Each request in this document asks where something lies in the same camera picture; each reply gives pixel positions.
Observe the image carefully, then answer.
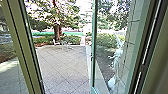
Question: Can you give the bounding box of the grey outdoor pillar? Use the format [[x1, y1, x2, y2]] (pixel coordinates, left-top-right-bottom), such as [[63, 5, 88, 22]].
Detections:
[[118, 0, 148, 94]]

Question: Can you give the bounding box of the leafy green tree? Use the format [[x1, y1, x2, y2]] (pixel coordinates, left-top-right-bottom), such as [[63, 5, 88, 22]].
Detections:
[[28, 0, 83, 42]]

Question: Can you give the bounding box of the large green shrub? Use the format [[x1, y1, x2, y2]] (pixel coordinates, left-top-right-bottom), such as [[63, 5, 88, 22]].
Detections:
[[94, 33, 126, 49]]

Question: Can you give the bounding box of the white garden statue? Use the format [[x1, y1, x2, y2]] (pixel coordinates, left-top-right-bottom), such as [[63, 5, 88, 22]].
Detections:
[[106, 31, 126, 92]]

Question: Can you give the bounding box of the green framed glass door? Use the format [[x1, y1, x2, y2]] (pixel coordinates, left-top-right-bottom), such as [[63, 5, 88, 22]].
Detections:
[[0, 0, 46, 94], [89, 0, 168, 94]]

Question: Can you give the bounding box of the metal outdoor chair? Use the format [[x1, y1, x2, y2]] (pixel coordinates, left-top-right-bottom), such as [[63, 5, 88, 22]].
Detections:
[[52, 38, 62, 47]]

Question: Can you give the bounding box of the low green hedge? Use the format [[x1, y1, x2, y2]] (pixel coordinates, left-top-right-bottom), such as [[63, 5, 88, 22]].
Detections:
[[33, 34, 82, 46]]

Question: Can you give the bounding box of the metal outdoor table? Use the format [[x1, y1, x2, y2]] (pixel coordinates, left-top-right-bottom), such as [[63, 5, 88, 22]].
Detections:
[[61, 40, 74, 51]]

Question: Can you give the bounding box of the green outdoor canopy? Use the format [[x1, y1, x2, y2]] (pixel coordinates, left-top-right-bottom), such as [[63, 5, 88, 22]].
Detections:
[[32, 31, 86, 37]]

